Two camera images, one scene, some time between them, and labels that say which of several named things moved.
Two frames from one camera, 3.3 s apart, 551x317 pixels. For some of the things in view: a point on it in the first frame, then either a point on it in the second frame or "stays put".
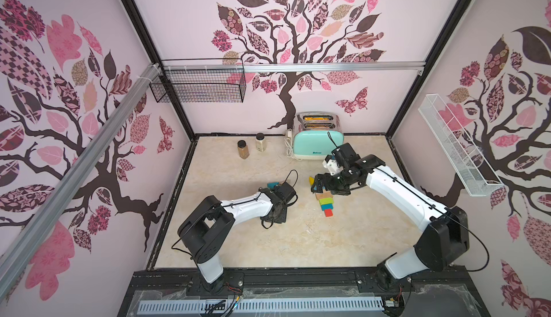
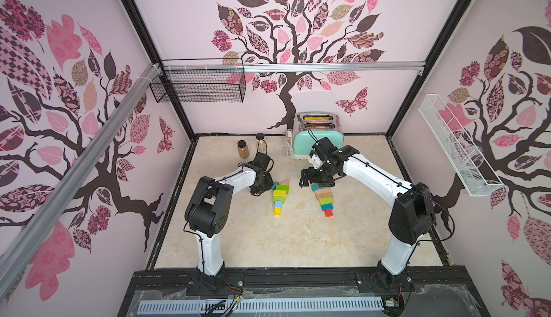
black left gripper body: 280,217 → 265,184
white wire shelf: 475,173 stays put
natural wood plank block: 325,194 stays put
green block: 326,200 stays put
